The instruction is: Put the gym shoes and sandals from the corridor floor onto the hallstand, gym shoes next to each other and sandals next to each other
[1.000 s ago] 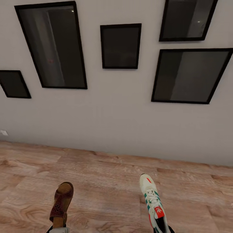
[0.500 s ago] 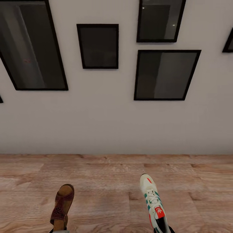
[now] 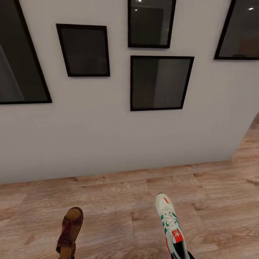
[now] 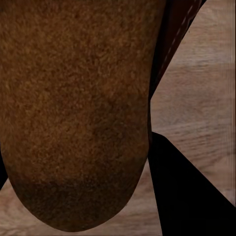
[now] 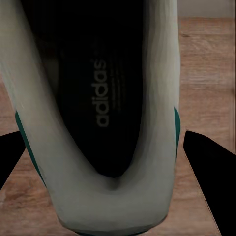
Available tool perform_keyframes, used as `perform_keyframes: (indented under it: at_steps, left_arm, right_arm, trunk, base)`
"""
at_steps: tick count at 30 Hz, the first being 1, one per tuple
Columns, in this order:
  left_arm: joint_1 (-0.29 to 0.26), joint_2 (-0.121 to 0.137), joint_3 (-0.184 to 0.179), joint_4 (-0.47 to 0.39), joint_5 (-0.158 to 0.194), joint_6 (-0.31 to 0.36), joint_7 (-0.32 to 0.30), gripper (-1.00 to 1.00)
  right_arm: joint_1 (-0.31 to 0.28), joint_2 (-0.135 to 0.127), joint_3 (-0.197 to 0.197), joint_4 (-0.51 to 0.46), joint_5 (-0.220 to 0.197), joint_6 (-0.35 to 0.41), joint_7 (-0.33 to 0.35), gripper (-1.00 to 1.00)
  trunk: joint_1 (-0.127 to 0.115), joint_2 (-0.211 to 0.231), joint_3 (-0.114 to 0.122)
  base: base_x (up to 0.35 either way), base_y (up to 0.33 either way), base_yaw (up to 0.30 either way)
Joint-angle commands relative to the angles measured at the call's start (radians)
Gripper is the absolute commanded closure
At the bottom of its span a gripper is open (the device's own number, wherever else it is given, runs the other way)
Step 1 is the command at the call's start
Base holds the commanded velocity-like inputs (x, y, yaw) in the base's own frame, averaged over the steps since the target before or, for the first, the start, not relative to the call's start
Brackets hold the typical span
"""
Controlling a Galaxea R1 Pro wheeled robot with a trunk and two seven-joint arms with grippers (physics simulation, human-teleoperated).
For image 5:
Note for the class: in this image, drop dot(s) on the gym shoe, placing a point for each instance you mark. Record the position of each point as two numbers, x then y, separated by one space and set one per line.
94 85

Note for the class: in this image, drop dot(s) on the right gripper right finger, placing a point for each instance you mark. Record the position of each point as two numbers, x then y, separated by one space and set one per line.
215 169

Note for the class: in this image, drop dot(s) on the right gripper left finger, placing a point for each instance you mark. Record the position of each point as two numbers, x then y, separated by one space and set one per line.
12 146

